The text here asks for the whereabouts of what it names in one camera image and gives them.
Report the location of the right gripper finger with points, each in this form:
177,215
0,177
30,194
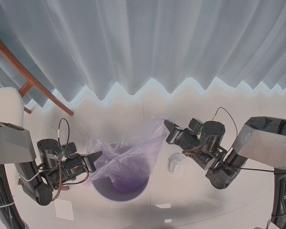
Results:
169,126

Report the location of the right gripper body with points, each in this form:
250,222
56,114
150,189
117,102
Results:
183,138

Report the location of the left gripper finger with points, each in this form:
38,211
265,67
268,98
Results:
96,156

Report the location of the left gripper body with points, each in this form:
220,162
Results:
76,166

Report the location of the purple plastic bag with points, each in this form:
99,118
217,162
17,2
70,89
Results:
133,147

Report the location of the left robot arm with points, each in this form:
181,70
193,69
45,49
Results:
7,141

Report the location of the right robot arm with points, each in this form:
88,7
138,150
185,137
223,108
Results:
259,139

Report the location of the white trash bin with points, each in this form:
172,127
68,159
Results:
124,195

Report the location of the crumpled white paper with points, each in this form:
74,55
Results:
176,163

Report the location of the wooden chair with white seat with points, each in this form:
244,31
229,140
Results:
4,106

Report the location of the white curtain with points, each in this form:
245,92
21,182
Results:
157,32

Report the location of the blue-green curtain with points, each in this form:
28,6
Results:
19,49

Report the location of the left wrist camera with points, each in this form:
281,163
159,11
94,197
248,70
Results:
71,150

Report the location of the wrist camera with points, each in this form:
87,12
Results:
195,126
71,150

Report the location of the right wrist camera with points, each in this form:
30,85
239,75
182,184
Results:
195,126

